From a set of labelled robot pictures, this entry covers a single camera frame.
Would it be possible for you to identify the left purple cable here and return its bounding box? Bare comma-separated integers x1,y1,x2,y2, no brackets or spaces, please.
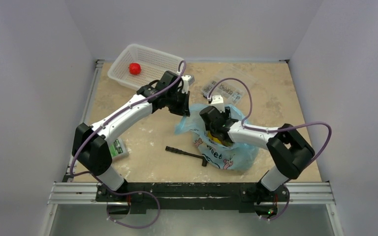
69,59,188,178

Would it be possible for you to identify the light blue plastic bag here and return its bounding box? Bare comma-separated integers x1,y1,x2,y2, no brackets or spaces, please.
174,104,260,171

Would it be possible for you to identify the aluminium frame rail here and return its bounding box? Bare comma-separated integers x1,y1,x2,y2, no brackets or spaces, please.
47,59,107,206

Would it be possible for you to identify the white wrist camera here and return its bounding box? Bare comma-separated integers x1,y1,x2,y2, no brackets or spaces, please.
210,95,225,113
178,75,195,94

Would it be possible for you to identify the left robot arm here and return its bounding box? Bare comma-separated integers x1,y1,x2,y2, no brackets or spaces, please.
72,71,194,201

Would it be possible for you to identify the green label clear small box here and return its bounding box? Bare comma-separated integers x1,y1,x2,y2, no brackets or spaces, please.
109,138,129,162

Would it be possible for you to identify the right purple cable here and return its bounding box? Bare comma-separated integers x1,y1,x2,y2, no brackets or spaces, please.
207,77,332,170

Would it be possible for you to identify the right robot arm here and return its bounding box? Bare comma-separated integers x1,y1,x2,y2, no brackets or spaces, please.
199,106,315,200

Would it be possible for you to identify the red fake fruit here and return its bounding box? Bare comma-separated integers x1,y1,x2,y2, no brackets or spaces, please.
128,62,142,75

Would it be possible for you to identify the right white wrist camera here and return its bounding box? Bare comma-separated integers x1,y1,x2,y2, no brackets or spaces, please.
210,95,225,113

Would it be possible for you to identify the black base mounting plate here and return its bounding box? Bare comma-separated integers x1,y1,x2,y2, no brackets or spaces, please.
96,182,290,217

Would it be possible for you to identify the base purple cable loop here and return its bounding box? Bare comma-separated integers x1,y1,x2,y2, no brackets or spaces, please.
106,190,162,229

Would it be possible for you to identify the clear plastic screw organizer box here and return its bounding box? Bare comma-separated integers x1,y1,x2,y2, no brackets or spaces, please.
200,64,256,106

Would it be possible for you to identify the yellow fake fruit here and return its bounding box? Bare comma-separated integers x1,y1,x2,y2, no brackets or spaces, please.
207,131,227,146

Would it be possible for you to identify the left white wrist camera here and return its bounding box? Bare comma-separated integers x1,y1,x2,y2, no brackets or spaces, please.
178,75,195,94

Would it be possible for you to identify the black T-handle tool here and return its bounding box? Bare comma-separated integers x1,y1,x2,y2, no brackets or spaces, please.
165,146,208,167

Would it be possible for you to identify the white perforated plastic basket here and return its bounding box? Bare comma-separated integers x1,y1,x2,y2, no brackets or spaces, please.
107,44,183,90

